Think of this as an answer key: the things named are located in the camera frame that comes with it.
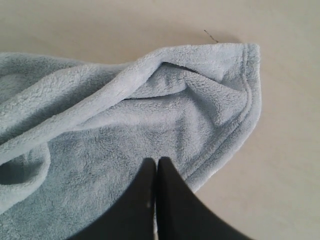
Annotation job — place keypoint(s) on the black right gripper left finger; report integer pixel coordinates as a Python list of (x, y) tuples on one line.
[(131, 217)]

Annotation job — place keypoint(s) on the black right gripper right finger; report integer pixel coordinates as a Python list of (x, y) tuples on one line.
[(180, 215)]

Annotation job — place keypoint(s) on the light blue fleece towel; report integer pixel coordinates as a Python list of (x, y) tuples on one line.
[(73, 134)]

